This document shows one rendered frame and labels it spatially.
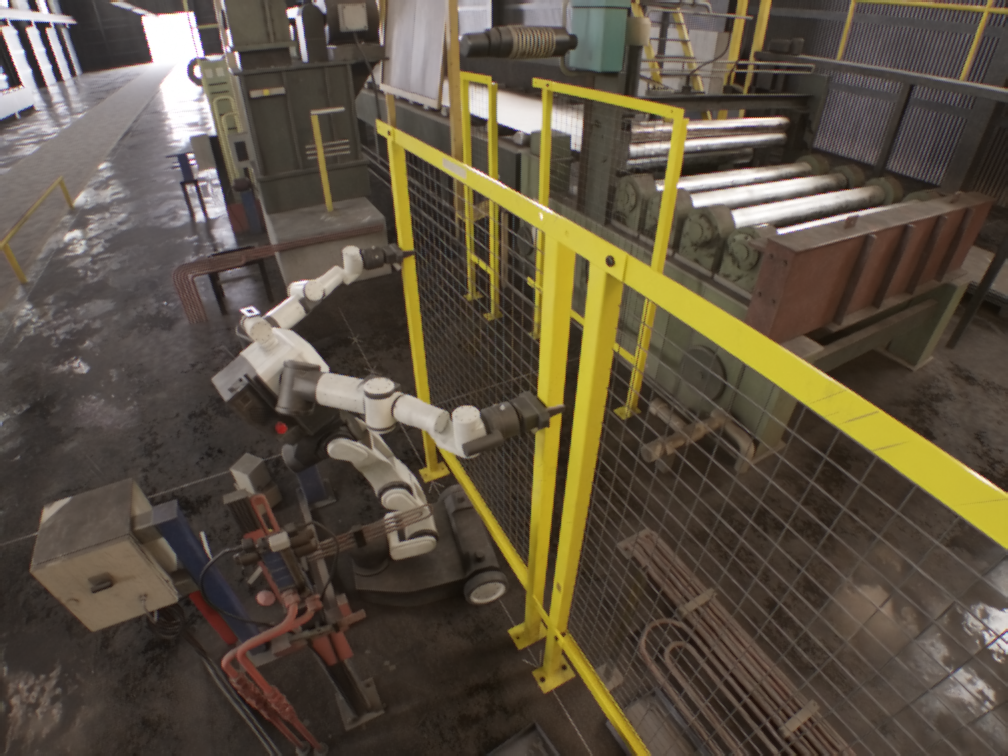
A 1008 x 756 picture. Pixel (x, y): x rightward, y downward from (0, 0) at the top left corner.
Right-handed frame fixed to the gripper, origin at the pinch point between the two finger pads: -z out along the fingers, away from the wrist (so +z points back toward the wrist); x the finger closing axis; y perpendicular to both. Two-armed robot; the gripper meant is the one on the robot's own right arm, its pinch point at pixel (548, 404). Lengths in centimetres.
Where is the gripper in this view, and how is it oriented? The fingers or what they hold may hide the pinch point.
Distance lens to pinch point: 134.2
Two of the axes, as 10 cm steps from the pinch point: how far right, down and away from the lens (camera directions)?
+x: 4.7, 5.3, -7.0
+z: -8.8, 2.8, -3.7
